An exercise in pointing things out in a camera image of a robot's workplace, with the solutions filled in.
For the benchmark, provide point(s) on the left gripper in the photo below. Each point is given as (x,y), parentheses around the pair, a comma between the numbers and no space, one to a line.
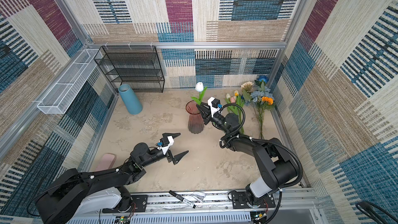
(175,158)

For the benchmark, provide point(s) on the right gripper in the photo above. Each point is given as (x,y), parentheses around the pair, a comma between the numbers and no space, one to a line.
(205,112)

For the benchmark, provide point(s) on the dark red glass vase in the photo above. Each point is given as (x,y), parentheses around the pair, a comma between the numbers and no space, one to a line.
(195,122)

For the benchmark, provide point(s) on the pink tulip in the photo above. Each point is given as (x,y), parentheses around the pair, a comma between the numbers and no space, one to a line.
(235,109)

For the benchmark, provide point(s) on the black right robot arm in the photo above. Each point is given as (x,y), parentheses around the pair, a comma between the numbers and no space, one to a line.
(279,167)

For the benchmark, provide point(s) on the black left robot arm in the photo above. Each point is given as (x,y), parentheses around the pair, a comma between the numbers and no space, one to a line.
(75,193)

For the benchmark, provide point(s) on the teal cylindrical vase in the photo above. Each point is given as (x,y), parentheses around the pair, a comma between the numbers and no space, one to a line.
(130,99)

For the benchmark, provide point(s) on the mixed blue orange bouquet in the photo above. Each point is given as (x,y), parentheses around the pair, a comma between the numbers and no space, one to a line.
(259,96)

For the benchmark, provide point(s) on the black marker pen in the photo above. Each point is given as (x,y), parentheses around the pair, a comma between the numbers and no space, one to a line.
(182,199)

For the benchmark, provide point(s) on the pink flat tray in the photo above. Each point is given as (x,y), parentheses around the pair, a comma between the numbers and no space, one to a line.
(106,162)

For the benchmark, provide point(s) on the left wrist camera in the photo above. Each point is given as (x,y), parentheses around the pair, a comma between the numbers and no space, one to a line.
(164,146)

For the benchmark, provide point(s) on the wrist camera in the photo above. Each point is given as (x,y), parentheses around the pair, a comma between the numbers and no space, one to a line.
(164,146)
(214,105)

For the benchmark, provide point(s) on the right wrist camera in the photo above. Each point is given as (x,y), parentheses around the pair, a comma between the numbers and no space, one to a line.
(214,105)

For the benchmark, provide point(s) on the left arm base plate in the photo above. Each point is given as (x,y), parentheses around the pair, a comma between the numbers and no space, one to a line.
(137,204)

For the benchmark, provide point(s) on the black wire shelf rack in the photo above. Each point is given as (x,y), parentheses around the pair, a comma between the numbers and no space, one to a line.
(136,66)

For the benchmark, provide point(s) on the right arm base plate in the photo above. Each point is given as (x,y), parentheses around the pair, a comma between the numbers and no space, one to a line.
(240,201)

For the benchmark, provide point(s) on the white wire mesh basket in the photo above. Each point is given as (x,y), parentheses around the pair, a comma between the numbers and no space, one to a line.
(59,98)

